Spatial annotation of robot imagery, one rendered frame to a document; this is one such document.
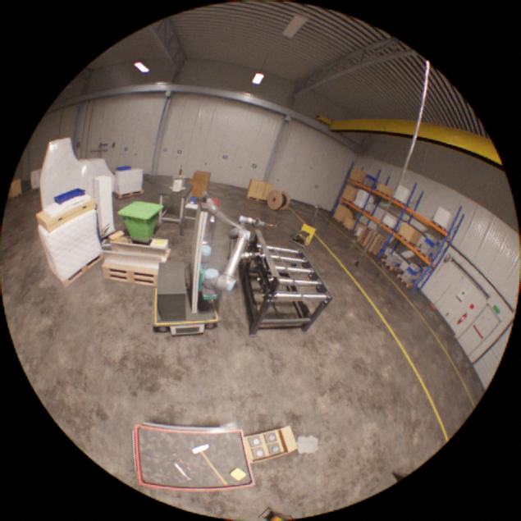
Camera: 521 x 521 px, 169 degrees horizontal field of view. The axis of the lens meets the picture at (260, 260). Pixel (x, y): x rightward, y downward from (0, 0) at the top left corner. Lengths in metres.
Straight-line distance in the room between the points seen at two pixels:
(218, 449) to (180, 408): 1.04
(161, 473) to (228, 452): 0.49
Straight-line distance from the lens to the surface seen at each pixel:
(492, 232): 10.18
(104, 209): 4.54
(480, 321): 9.91
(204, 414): 2.32
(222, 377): 2.44
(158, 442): 1.44
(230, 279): 1.87
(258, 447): 2.28
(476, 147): 7.51
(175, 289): 2.05
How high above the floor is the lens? 2.31
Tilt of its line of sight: 32 degrees down
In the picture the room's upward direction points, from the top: 19 degrees clockwise
